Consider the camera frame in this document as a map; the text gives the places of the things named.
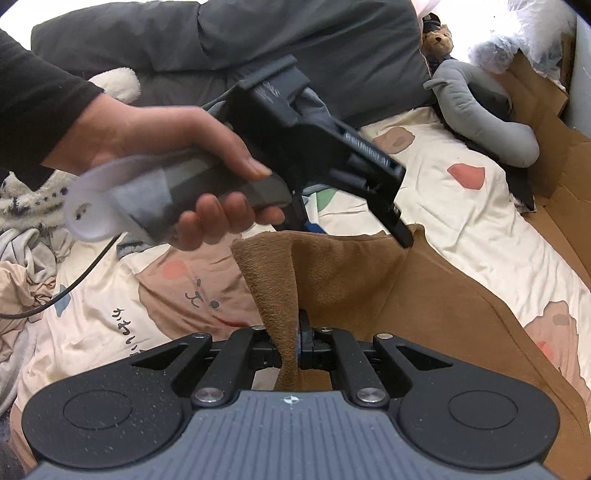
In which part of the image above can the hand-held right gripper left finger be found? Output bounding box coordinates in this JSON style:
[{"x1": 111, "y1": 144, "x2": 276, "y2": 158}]
[{"x1": 131, "y1": 325, "x2": 282, "y2": 408}]

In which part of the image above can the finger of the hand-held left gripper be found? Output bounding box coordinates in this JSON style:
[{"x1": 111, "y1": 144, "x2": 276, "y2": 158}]
[
  {"x1": 287, "y1": 191, "x2": 325, "y2": 234},
  {"x1": 351, "y1": 178, "x2": 414, "y2": 249}
]

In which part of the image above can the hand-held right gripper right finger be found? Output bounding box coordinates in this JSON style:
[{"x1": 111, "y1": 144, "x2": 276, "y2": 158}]
[{"x1": 295, "y1": 308, "x2": 451, "y2": 408}]

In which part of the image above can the brown printed t-shirt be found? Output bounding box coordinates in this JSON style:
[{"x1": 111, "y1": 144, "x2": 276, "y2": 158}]
[{"x1": 231, "y1": 224, "x2": 591, "y2": 480}]

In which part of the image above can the person's left forearm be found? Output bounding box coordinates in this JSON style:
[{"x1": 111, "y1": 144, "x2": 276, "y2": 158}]
[{"x1": 0, "y1": 28, "x2": 105, "y2": 191}]

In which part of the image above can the person's left hand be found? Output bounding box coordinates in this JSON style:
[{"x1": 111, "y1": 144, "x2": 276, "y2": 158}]
[{"x1": 44, "y1": 90, "x2": 287, "y2": 253}]

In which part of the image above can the cream bear-print bed sheet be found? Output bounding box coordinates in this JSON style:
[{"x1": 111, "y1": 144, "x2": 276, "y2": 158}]
[{"x1": 0, "y1": 111, "x2": 591, "y2": 462}]

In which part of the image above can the dark grey pillow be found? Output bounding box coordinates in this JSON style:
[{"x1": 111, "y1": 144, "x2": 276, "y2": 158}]
[{"x1": 30, "y1": 0, "x2": 435, "y2": 128}]

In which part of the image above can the grey neck pillow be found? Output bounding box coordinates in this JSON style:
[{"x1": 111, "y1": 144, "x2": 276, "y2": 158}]
[{"x1": 424, "y1": 60, "x2": 541, "y2": 168}]

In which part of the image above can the small brown teddy bear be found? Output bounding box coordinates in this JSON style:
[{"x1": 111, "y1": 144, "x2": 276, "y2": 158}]
[{"x1": 420, "y1": 14, "x2": 456, "y2": 64}]

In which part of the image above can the large folded cardboard sheet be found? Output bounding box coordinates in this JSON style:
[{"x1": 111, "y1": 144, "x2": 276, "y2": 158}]
[{"x1": 499, "y1": 51, "x2": 591, "y2": 287}]

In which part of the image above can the fluffy blue-grey plush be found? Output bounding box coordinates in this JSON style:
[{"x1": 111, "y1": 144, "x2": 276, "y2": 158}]
[{"x1": 468, "y1": 31, "x2": 523, "y2": 75}]

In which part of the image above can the light grey crumpled garment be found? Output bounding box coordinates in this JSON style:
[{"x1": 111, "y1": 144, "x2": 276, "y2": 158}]
[{"x1": 0, "y1": 226, "x2": 71, "y2": 407}]

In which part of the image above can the white patterned knit blanket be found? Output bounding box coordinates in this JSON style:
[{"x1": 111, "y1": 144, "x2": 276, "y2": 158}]
[{"x1": 0, "y1": 68, "x2": 142, "y2": 232}]

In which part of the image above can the black cable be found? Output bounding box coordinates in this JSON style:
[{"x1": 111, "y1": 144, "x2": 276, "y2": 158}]
[{"x1": 0, "y1": 231, "x2": 126, "y2": 319}]

